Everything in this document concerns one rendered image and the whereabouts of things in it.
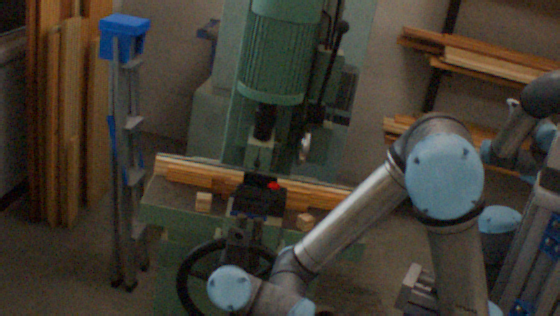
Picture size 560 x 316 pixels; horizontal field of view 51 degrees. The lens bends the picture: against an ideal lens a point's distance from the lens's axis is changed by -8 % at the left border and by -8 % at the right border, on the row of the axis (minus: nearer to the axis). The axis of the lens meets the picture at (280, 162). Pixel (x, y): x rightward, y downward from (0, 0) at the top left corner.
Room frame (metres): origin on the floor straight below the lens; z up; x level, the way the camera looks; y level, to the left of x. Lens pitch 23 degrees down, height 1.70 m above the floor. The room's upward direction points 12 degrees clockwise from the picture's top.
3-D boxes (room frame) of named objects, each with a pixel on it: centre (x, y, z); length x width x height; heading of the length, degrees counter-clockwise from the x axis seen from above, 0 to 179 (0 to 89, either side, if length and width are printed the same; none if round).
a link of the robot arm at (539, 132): (1.73, -0.77, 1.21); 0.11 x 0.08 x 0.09; 175
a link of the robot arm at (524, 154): (1.73, -0.75, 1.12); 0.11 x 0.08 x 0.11; 85
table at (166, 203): (1.48, 0.04, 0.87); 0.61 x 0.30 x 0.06; 93
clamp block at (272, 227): (1.40, 0.04, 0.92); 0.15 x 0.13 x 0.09; 93
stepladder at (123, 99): (2.31, 0.64, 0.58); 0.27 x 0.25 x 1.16; 85
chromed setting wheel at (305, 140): (1.73, -0.06, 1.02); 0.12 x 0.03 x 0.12; 3
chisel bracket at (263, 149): (1.61, 0.06, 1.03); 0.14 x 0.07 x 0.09; 3
